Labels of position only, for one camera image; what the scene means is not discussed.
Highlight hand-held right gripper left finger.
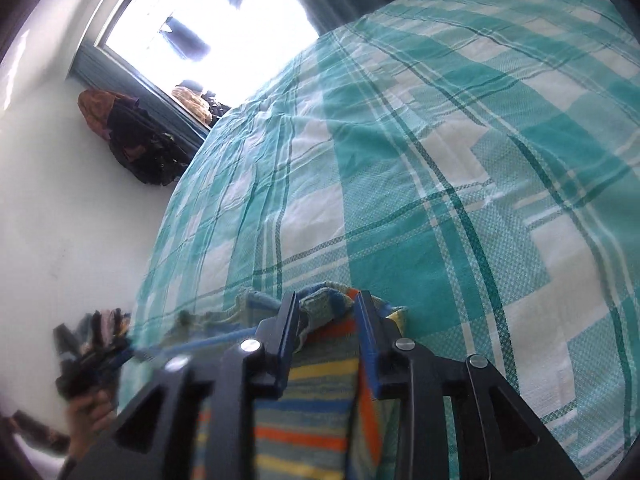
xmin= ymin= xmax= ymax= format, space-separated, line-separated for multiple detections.
xmin=75 ymin=290 xmax=301 ymax=480

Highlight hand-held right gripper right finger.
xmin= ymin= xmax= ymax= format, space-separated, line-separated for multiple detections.
xmin=352 ymin=290 xmax=586 ymax=480

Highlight striped knit sweater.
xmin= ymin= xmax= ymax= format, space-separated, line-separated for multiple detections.
xmin=177 ymin=280 xmax=408 ymax=480

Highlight dark hanging clothes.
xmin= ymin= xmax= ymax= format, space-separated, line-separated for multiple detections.
xmin=77 ymin=89 xmax=203 ymax=187

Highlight person's left hand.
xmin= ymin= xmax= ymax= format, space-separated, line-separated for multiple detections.
xmin=64 ymin=390 xmax=118 ymax=463

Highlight teal plaid bed cover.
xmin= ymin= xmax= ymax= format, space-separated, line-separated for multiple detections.
xmin=120 ymin=0 xmax=640 ymax=480

